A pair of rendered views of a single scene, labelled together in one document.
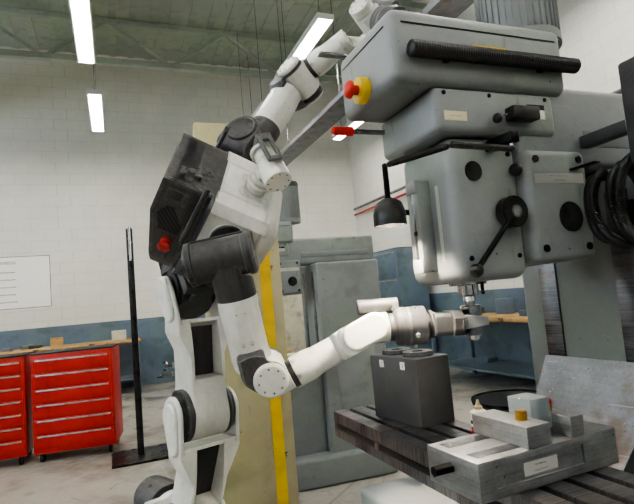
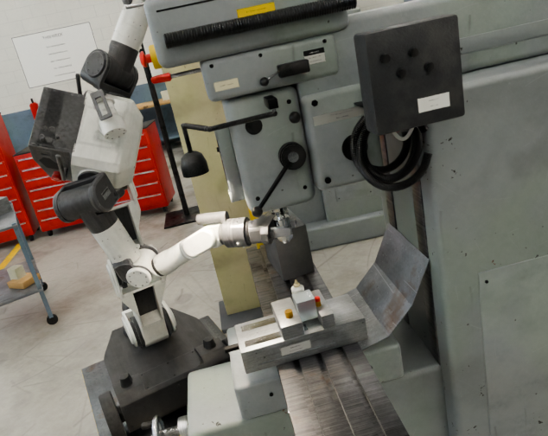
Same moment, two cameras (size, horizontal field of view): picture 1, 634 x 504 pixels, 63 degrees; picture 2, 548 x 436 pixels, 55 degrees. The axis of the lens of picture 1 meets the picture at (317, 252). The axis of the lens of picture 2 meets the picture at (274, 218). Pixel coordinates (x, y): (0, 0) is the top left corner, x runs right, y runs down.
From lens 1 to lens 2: 0.90 m
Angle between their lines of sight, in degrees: 30
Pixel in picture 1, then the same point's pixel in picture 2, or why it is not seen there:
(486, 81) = (254, 43)
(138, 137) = not seen: outside the picture
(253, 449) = not seen: hidden behind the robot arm
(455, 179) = (238, 136)
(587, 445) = (337, 331)
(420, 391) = (280, 256)
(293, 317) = not seen: hidden behind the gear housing
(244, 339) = (113, 254)
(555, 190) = (337, 127)
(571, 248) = (354, 175)
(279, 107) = (130, 28)
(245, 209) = (98, 155)
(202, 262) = (66, 211)
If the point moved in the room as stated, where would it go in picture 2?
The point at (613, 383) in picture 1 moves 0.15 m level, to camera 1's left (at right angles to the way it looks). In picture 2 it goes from (409, 265) to (359, 268)
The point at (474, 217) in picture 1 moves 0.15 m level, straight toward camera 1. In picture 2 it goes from (258, 165) to (225, 185)
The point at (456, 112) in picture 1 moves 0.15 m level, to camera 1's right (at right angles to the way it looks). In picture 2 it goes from (226, 81) to (286, 70)
